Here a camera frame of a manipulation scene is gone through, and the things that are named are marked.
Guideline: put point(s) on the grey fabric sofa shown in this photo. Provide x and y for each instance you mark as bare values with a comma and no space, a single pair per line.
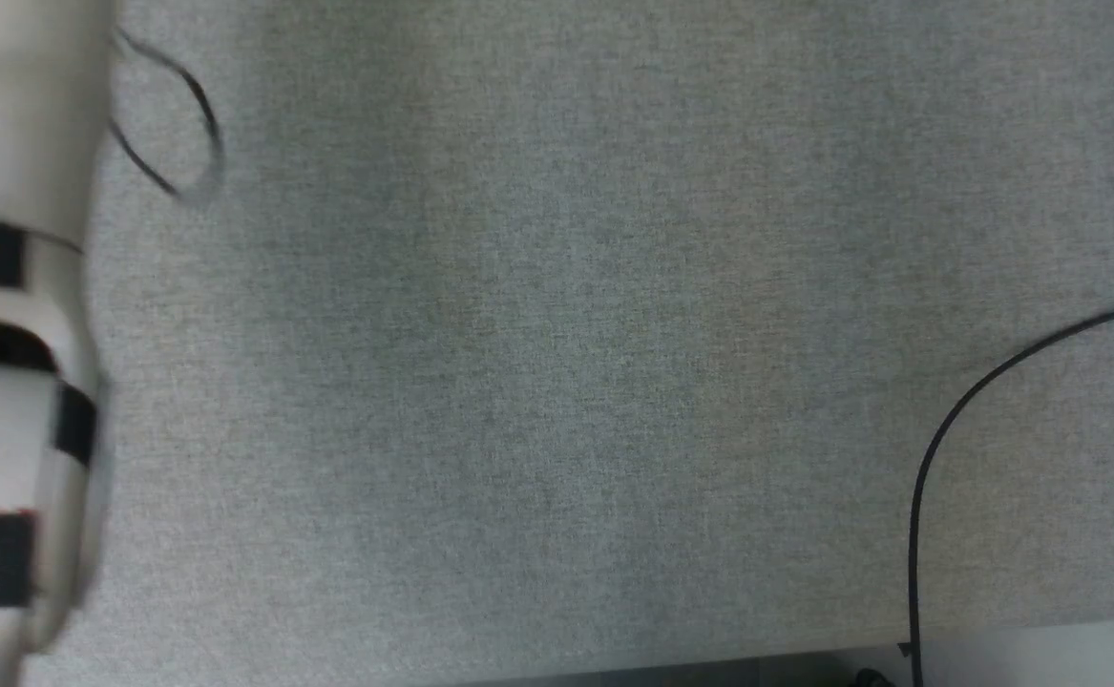
566,334

